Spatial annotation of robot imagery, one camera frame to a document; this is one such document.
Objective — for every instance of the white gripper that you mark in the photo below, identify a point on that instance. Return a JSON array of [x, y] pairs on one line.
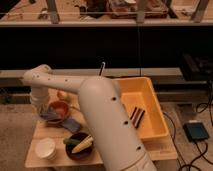
[[39, 101]]

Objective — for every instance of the red bowl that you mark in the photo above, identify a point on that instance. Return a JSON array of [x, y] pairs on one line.
[[60, 109]]

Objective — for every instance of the blue grey towel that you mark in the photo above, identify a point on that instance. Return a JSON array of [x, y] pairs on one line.
[[71, 125]]

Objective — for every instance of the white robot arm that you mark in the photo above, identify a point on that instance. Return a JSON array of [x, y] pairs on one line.
[[99, 99]]

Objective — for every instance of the dark bowl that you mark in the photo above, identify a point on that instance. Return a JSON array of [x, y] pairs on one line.
[[80, 155]]

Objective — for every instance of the small yellow fruit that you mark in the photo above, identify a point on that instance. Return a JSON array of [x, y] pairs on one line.
[[63, 96]]

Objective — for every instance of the green cucumber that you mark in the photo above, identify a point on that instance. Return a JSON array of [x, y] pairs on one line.
[[70, 141]]

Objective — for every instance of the white paper cup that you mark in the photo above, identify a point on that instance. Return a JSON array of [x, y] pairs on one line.
[[46, 148]]

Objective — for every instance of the yellow corn cob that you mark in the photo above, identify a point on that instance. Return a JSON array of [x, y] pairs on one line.
[[87, 142]]

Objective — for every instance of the thin metal rod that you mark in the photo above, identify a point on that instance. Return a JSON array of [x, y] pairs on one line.
[[102, 68]]

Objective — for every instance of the yellow plastic bin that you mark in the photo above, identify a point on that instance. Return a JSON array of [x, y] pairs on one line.
[[139, 92]]

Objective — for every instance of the dark striped block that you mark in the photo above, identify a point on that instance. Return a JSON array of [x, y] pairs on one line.
[[136, 116]]

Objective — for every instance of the black foot pedal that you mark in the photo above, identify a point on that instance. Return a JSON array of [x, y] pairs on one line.
[[195, 131]]

